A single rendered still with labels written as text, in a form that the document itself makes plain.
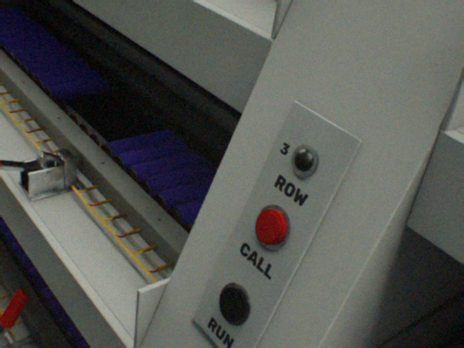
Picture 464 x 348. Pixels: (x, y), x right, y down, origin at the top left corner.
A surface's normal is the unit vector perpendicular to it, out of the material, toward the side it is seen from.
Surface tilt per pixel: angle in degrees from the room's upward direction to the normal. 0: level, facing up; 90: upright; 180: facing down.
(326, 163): 90
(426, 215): 109
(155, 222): 19
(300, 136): 90
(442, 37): 90
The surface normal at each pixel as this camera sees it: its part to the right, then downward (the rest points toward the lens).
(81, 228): 0.15, -0.85
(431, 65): -0.69, -0.07
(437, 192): -0.78, 0.22
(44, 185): 0.62, 0.48
